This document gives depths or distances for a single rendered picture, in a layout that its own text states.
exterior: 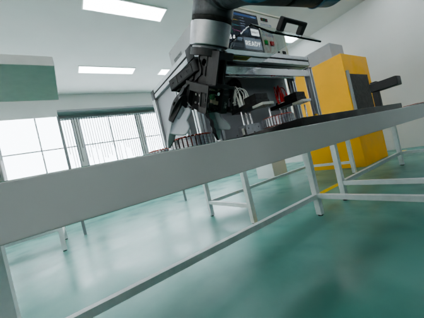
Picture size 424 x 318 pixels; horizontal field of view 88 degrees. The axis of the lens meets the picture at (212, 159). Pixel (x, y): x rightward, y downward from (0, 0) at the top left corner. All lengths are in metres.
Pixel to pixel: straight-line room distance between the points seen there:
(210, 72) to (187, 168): 0.22
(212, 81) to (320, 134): 0.23
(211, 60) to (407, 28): 5.95
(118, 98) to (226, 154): 7.25
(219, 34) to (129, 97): 7.20
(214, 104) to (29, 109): 6.92
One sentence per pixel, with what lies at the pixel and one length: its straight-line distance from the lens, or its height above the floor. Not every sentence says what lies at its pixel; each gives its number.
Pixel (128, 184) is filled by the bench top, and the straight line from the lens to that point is 0.25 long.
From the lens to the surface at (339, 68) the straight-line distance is 4.58.
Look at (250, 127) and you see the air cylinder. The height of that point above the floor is 0.81.
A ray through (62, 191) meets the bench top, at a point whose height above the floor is 0.73.
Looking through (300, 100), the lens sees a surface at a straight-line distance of 1.03.
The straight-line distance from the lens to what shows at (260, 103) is 0.82.
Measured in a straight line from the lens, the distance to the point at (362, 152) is 4.48.
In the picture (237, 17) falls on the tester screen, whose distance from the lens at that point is 1.08.
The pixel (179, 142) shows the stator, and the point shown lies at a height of 0.78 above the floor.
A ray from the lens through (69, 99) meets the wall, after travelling 7.33.
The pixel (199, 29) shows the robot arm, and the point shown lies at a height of 0.95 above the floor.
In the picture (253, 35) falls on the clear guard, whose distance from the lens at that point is 0.77.
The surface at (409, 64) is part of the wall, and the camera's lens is 6.17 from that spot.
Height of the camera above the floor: 0.73
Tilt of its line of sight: level
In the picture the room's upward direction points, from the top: 13 degrees counter-clockwise
